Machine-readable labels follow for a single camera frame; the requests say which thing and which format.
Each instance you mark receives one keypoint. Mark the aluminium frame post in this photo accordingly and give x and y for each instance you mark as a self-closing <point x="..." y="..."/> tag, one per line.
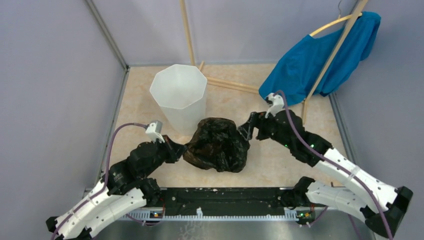
<point x="92" y="8"/>

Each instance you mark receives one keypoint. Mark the black trash bag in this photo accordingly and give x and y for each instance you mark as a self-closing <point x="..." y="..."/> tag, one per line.
<point x="217" y="144"/>

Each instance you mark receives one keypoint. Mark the white plastic trash bin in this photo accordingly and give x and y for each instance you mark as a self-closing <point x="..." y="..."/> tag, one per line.
<point x="181" y="93"/>

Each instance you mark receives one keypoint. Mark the wooden clothes hanger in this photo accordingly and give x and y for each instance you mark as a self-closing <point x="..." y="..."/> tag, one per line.
<point x="348" y="19"/>

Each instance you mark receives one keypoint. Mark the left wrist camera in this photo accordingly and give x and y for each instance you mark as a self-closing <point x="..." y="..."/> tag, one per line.
<point x="153" y="131"/>

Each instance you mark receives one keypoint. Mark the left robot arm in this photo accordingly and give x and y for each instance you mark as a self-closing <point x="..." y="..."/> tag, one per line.
<point x="125" y="187"/>

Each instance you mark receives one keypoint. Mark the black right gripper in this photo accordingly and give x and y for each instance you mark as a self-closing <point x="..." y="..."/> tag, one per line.
<point x="256" y="119"/>

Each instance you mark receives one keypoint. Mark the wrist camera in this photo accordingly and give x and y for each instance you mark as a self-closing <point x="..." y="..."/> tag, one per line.
<point x="276" y="104"/>
<point x="153" y="131"/>

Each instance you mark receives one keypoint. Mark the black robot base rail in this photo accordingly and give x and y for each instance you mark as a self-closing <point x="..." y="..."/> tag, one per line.
<point x="229" y="201"/>

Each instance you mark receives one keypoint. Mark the blue cloth shirt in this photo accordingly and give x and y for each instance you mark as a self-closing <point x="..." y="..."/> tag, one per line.
<point x="298" y="69"/>

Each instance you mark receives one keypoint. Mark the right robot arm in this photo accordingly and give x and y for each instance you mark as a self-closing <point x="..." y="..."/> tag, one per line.
<point x="380" y="206"/>

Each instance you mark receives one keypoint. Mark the wooden clothes rack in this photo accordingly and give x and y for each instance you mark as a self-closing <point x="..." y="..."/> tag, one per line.
<point x="250" y="88"/>

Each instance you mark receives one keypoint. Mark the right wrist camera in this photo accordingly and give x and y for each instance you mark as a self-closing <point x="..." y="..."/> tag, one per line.
<point x="276" y="104"/>

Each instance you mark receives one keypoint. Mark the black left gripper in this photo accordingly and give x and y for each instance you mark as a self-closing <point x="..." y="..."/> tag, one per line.
<point x="175" y="150"/>

